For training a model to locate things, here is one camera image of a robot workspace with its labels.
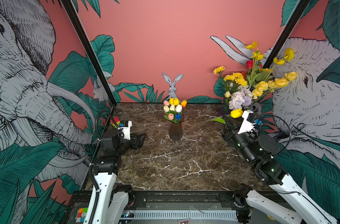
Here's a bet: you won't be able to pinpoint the white ribbed cable duct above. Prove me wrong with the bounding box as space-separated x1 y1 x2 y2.
133 210 238 221

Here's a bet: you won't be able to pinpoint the white purple hydrangea bunch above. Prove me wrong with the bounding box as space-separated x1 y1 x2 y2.
228 86 253 110

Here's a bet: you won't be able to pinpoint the red yellow cube block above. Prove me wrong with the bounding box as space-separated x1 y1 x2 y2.
110 117 120 127

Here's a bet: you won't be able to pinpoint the rubiks cube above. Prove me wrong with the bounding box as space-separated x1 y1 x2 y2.
75 208 88 223

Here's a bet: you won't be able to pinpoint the blue tulip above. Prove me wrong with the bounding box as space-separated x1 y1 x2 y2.
175 113 182 120

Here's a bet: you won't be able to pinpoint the black left frame post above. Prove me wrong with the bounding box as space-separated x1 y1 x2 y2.
61 0 117 108

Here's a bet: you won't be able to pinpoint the white tulip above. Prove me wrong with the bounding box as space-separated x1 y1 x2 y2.
176 104 183 113

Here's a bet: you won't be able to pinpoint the black frame post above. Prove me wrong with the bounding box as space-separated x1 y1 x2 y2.
61 0 117 108
263 0 310 68

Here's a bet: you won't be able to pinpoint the purple glass vase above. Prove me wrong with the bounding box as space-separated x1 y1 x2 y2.
217 104 231 117

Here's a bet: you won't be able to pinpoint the black right frame post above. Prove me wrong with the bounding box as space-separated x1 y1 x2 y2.
263 0 310 68

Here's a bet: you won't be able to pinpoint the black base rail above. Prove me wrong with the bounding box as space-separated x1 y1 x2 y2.
71 190 288 209

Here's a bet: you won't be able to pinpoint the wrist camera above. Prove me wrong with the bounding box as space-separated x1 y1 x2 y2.
120 120 132 140
238 110 260 134

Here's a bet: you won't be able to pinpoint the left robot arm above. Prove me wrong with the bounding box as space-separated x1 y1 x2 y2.
84 128 146 224

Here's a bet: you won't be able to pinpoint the yellow tulip in vase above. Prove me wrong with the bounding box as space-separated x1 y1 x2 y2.
169 98 180 106

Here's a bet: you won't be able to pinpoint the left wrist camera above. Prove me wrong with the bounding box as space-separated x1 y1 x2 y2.
120 120 132 140

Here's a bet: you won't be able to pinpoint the cream tulip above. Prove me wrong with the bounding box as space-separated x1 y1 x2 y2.
163 105 170 113

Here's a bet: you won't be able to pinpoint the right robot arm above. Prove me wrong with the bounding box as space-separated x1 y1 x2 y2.
222 110 340 224

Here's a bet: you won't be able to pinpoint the yellow flower bouquet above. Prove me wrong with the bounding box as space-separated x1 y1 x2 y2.
211 36 297 100

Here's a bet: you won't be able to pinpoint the brown ribbed glass vase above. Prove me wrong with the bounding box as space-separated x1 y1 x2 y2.
169 119 184 141

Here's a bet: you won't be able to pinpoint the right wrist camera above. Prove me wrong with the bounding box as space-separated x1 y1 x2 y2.
238 110 260 134

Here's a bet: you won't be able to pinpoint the orange yellow tulip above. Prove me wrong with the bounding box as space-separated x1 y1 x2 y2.
180 100 187 108

